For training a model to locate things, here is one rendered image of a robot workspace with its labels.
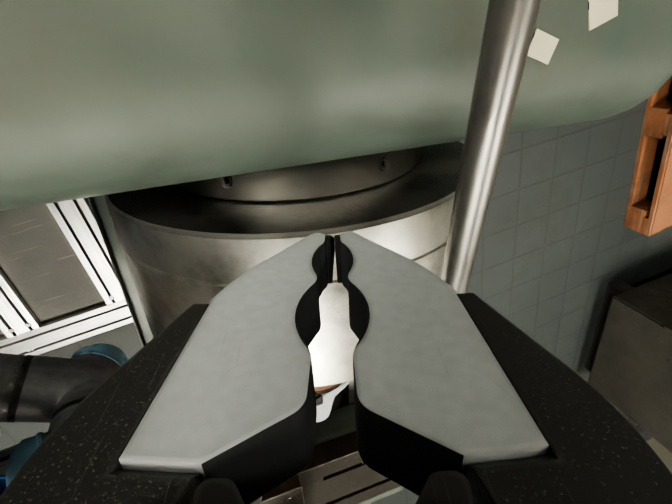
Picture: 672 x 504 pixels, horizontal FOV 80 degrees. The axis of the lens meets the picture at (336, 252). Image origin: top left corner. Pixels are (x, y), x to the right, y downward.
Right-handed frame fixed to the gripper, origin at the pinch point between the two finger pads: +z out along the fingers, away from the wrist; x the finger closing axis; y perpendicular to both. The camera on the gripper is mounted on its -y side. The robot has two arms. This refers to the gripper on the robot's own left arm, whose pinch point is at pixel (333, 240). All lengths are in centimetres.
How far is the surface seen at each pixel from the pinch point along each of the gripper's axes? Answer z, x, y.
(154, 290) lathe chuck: 12.2, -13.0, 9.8
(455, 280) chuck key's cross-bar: 2.7, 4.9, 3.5
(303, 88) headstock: 7.2, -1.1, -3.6
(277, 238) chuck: 9.1, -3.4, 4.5
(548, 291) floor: 184, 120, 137
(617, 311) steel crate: 182, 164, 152
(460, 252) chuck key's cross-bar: 2.2, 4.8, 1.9
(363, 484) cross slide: 39, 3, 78
